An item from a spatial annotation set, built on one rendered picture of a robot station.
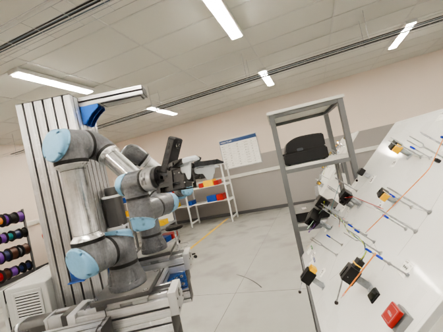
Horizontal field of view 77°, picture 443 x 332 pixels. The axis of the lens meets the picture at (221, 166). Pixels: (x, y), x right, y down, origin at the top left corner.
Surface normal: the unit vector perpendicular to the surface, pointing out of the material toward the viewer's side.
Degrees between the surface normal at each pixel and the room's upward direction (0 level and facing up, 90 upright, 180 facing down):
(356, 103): 90
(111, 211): 90
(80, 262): 98
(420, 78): 90
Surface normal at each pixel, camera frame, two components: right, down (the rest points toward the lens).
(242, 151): -0.32, 0.06
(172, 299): 0.02, -0.01
